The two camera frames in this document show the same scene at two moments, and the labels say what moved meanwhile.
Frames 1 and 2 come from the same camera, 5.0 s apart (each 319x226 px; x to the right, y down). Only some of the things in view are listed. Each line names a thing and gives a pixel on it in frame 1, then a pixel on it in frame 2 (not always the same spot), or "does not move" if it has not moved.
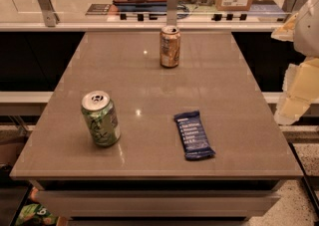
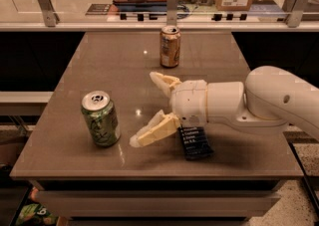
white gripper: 308,32 to 189,101
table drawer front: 161,204 does not move
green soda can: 102,117 does not move
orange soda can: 169,46 does not move
